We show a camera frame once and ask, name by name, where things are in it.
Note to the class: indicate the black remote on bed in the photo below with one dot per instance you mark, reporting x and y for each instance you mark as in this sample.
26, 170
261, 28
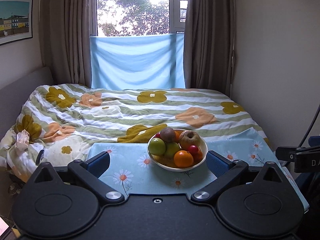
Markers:
39, 157

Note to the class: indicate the window frame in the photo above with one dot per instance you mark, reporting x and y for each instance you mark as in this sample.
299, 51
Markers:
140, 17

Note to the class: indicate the brown kiwi fruit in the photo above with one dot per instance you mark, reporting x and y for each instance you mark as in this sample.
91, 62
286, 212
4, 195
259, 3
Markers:
168, 134

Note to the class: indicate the light blue daisy tablecloth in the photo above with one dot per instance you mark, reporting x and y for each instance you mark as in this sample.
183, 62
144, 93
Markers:
131, 169

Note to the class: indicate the light blue window cloth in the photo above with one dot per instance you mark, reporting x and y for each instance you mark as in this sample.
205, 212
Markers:
137, 62

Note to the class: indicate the left brown curtain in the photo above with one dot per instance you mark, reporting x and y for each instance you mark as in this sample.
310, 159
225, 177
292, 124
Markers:
66, 27

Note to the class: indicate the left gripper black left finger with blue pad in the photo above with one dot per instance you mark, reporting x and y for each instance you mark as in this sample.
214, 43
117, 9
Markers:
86, 174

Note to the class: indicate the floral striped duvet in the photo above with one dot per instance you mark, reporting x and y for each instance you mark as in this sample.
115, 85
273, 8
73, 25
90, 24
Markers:
66, 120

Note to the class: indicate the large green apple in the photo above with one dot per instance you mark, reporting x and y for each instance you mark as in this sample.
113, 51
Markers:
171, 149

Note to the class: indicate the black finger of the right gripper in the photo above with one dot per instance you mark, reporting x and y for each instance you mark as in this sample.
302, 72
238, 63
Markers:
286, 154

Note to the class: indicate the small green apple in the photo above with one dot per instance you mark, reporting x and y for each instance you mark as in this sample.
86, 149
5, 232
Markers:
156, 146

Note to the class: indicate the large orange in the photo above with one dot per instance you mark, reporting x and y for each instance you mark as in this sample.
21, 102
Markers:
183, 159

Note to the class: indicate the grey headboard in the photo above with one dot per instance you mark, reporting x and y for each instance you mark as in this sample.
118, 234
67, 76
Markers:
14, 95

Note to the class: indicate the cream yellow ceramic bowl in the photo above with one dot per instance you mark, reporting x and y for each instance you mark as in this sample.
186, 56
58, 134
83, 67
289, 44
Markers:
168, 164

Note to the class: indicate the right brown curtain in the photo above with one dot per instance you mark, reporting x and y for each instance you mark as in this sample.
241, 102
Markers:
209, 44

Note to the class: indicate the red cherry tomato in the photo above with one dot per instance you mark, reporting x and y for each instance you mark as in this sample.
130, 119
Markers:
193, 149

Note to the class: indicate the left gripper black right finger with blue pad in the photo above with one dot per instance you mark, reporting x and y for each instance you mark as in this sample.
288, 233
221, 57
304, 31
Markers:
228, 174

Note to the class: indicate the framed wall picture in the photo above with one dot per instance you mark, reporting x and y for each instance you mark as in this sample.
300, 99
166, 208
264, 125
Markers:
16, 20

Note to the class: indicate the brown curtain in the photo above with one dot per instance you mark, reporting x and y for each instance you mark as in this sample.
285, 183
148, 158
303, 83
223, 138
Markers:
66, 27
209, 44

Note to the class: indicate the brown wrinkled apple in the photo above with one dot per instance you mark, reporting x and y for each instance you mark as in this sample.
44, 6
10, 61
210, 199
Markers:
188, 138

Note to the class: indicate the small orange mandarin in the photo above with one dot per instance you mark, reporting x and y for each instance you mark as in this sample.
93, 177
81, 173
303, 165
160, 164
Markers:
197, 156

